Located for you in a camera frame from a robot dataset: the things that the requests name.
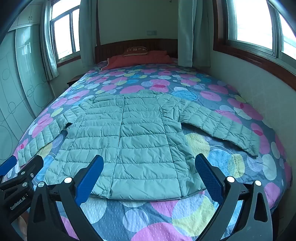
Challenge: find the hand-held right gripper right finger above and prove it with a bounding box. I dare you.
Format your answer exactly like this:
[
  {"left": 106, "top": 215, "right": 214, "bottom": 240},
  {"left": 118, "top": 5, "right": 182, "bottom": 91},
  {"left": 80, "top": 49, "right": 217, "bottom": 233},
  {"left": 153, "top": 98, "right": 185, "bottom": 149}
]
[{"left": 195, "top": 153, "right": 273, "bottom": 241}]

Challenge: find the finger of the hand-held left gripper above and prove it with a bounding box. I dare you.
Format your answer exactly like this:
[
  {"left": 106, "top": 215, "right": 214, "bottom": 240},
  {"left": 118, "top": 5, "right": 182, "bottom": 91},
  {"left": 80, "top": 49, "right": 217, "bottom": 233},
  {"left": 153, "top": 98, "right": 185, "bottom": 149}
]
[
  {"left": 0, "top": 155, "right": 44, "bottom": 193},
  {"left": 0, "top": 155, "right": 18, "bottom": 179}
]

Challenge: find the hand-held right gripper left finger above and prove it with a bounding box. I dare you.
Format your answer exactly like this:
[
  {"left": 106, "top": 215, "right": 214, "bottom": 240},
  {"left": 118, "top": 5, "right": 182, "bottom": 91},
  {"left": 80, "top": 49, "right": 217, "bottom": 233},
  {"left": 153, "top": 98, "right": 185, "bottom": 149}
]
[{"left": 27, "top": 155, "right": 104, "bottom": 241}]

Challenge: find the green puffer jacket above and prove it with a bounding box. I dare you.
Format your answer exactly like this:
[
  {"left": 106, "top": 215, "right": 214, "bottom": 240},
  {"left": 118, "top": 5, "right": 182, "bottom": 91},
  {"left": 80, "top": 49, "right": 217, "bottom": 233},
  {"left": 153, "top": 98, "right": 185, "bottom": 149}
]
[{"left": 17, "top": 90, "right": 261, "bottom": 201}]

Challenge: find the bed with dotted bedspread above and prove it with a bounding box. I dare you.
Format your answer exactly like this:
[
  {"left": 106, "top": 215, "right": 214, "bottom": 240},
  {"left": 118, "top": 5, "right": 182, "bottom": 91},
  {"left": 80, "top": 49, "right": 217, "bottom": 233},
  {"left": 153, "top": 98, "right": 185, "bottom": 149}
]
[{"left": 13, "top": 56, "right": 292, "bottom": 241}]

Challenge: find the pale short curtain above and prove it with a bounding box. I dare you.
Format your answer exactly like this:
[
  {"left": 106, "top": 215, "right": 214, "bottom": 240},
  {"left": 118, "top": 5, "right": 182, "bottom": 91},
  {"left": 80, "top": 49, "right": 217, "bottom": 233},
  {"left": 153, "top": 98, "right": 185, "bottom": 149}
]
[{"left": 40, "top": 0, "right": 59, "bottom": 81}]

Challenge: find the red pillow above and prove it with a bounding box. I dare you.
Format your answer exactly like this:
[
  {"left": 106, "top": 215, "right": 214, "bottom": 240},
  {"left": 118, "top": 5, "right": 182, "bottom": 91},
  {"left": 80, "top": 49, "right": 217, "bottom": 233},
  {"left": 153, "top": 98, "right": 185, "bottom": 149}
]
[{"left": 102, "top": 50, "right": 175, "bottom": 70}]

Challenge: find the wooden headboard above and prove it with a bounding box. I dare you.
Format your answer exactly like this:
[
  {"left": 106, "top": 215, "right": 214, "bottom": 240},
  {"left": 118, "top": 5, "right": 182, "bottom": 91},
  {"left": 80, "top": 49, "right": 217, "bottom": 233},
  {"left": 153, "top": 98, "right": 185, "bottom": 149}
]
[{"left": 95, "top": 38, "right": 178, "bottom": 65}]

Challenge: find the small window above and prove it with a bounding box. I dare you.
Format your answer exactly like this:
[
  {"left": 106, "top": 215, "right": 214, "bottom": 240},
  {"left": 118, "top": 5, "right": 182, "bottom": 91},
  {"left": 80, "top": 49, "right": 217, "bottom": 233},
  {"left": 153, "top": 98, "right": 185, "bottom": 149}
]
[{"left": 50, "top": 0, "right": 81, "bottom": 67}]

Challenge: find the brown cushion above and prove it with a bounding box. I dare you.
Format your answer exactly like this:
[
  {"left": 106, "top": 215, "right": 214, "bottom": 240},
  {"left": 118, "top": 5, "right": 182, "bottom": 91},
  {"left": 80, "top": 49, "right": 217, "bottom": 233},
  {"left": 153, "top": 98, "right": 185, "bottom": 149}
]
[{"left": 122, "top": 47, "right": 148, "bottom": 57}]

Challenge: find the pale long curtain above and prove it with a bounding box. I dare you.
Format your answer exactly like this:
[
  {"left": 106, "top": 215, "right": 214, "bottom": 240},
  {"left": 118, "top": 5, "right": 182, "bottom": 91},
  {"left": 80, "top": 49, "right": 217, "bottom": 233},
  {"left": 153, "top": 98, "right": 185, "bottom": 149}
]
[
  {"left": 79, "top": 0, "right": 100, "bottom": 70},
  {"left": 178, "top": 0, "right": 214, "bottom": 68}
]

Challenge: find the wide wood-framed window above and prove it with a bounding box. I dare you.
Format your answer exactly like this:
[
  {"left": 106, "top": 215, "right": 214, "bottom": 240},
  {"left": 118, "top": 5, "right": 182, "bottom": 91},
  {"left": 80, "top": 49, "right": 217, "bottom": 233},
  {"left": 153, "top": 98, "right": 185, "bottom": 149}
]
[{"left": 213, "top": 0, "right": 296, "bottom": 91}]

